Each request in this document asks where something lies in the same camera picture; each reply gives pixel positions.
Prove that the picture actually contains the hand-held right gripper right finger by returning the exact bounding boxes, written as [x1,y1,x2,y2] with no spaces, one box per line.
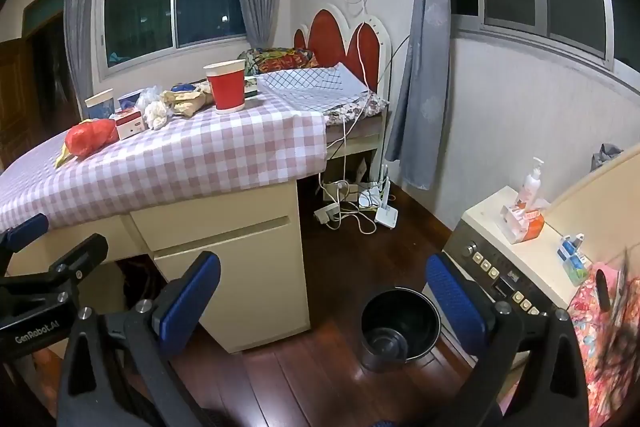
[425,253,591,427]

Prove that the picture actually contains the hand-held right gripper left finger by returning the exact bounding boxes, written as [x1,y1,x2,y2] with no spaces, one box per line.
[57,251,223,427]

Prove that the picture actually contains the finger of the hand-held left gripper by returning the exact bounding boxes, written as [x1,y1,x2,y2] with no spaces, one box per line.
[0,213,50,278]
[46,233,109,304]

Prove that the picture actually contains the black trash bin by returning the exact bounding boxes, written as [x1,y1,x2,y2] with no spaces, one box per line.
[360,288,442,373]

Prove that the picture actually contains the yellow wrapper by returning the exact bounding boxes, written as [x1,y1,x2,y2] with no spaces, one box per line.
[54,142,76,168]

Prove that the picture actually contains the red plastic bag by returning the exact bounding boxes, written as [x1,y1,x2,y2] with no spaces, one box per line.
[65,119,120,158]

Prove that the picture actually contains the small red white box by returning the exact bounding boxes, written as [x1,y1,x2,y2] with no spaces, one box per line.
[114,109,147,140]

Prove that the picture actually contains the white carton with blue print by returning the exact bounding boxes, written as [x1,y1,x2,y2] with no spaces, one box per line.
[85,89,118,122]

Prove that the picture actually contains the yellow-green towel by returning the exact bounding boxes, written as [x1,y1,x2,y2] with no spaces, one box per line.
[144,99,168,131]

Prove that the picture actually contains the blue white box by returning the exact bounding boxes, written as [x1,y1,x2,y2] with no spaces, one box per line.
[116,91,146,112]

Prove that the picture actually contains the clear plastic bag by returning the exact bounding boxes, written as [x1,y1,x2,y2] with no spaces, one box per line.
[136,86,163,112]

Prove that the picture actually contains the brown paper bag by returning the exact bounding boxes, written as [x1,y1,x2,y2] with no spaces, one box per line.
[160,84,213,118]

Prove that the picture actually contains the red paper cup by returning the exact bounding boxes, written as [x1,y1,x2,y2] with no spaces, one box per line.
[203,59,247,115]

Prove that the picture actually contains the cream cabinet with button panel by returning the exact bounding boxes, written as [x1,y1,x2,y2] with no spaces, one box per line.
[442,186,593,358]

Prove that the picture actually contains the orange tissue packet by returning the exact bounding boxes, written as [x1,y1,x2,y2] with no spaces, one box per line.
[501,202,545,242]

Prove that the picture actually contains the white router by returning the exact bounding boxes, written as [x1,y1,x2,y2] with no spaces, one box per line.
[375,202,398,228]

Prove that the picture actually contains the wooden door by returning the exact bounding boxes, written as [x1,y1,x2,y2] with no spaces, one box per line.
[0,39,28,170]

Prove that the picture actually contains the small bottles on washer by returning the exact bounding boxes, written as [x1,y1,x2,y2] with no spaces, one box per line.
[565,254,591,285]

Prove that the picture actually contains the small blue dropper bottle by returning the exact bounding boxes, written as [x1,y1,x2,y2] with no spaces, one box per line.
[559,233,585,263]

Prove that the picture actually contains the pump lotion bottle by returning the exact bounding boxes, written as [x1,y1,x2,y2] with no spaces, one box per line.
[515,157,546,208]

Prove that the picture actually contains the bed with checkered sheet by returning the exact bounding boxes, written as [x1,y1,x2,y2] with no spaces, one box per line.
[0,74,328,233]

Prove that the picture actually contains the red floral blanket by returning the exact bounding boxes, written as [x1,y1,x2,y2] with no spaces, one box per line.
[567,249,640,425]

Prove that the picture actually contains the white power strip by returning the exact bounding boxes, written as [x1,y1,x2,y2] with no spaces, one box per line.
[314,202,341,224]

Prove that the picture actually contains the cream curved bed board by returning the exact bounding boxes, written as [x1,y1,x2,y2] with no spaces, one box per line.
[542,147,640,268]

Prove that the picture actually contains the floral bed sheet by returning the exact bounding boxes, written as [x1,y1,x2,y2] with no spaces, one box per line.
[322,94,388,125]

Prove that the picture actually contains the white framed window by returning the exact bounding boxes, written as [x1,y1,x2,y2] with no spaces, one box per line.
[97,0,248,75]

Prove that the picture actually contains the white grid-patterned paper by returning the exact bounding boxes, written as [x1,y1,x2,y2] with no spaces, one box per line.
[256,63,373,115]

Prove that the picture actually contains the tied grey curtain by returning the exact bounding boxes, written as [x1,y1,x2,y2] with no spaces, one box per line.
[385,0,463,190]

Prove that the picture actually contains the colourful patterned pillow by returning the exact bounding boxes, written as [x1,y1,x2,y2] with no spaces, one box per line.
[237,47,319,75]

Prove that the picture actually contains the red heart-shaped headboard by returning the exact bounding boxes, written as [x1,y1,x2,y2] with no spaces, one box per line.
[292,7,393,108]

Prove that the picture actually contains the white bed frame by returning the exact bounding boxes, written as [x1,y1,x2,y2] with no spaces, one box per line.
[325,107,392,188]

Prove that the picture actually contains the white charging cable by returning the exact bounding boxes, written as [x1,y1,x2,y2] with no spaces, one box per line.
[325,0,382,235]

